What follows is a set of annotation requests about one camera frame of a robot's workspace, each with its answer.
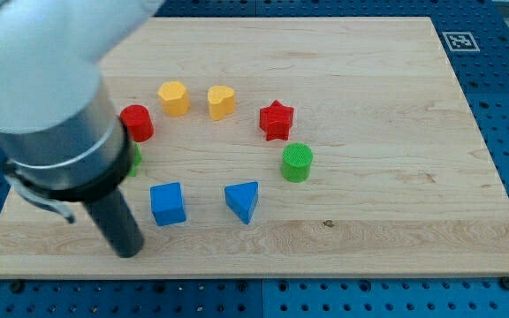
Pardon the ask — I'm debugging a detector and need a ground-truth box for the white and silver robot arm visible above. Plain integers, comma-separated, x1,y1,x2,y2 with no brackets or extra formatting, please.
0,0,162,201

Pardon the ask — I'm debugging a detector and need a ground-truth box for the red star block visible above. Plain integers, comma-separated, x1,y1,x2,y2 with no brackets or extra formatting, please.
259,100,294,141

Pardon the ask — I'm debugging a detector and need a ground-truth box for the green star block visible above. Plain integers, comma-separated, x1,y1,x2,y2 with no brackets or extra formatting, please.
128,141,142,177

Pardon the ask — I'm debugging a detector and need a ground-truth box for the wooden board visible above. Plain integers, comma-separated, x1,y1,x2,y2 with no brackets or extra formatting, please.
0,17,509,280

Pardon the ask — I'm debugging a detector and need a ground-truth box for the blue triangle block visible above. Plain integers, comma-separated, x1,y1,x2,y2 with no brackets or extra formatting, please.
224,181,259,224

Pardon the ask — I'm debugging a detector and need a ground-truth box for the green cylinder block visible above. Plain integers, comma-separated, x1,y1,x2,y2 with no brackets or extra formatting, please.
280,142,313,183

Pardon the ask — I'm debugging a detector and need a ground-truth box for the yellow heart block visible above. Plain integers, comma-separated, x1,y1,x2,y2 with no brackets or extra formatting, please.
208,86,236,121

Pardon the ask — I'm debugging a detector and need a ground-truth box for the blue cube block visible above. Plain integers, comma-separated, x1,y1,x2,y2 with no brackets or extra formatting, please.
149,182,186,226

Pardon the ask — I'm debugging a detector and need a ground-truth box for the yellow hexagon block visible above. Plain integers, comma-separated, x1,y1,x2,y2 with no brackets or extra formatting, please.
157,81,190,117

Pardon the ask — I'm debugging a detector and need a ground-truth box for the red cylinder block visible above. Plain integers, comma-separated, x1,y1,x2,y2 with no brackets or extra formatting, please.
120,104,154,142

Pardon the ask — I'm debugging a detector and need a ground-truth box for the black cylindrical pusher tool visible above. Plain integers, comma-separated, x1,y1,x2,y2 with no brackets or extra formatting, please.
83,188,144,258

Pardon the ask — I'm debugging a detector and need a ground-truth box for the white fiducial marker tag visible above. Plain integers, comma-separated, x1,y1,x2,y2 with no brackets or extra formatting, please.
442,31,480,52

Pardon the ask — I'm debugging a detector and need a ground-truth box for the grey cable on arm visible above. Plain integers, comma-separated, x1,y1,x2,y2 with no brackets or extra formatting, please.
3,170,77,224

